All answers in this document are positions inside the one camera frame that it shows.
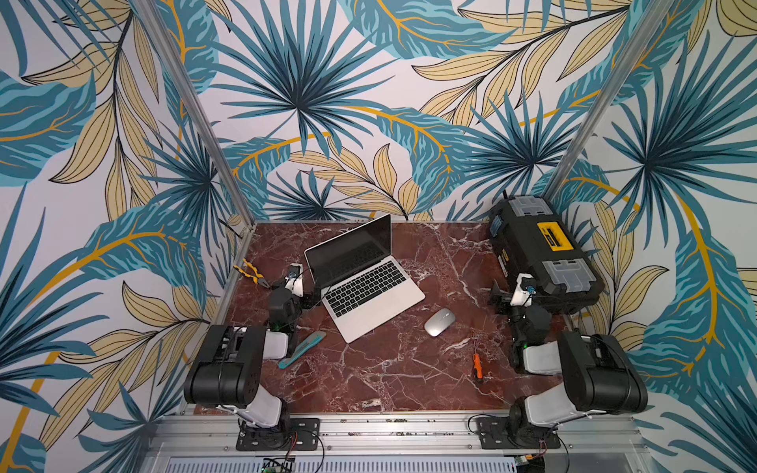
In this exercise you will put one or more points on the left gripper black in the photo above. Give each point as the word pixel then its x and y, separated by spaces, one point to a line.
pixel 309 301

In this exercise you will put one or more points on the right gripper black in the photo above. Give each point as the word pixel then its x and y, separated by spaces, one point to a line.
pixel 506 296

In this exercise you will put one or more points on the silver laptop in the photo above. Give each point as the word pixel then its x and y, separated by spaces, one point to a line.
pixel 362 284

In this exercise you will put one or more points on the white wireless mouse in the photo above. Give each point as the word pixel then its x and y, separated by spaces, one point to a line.
pixel 440 322

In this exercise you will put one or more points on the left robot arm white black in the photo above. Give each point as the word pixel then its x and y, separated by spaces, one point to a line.
pixel 227 375

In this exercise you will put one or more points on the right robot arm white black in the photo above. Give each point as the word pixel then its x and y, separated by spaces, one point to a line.
pixel 597 378

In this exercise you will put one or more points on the teal utility knife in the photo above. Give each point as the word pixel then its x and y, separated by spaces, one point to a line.
pixel 309 343

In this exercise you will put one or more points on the black toolbox yellow label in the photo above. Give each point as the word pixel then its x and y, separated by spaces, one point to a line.
pixel 528 236

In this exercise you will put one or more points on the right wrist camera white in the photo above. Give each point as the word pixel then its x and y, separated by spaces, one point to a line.
pixel 524 291

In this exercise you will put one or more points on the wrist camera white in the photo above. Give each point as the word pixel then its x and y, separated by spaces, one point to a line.
pixel 524 291
pixel 294 280

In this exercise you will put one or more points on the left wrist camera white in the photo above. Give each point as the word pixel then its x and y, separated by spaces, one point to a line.
pixel 294 280

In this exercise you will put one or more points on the yellow handle pliers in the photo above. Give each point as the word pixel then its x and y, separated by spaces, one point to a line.
pixel 248 270

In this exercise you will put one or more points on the orange handle screwdriver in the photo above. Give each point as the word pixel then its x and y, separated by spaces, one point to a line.
pixel 477 368

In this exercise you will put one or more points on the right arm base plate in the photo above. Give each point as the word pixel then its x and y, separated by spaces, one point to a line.
pixel 501 433

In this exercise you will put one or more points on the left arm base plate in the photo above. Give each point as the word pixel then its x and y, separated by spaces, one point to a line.
pixel 300 434

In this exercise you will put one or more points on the aluminium front rail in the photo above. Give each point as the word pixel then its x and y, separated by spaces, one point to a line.
pixel 404 442

